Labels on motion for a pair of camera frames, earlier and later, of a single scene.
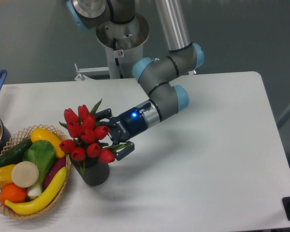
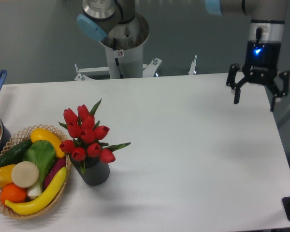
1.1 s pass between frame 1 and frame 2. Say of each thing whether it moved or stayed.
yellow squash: stayed
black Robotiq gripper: moved
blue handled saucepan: stayed
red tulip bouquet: stayed
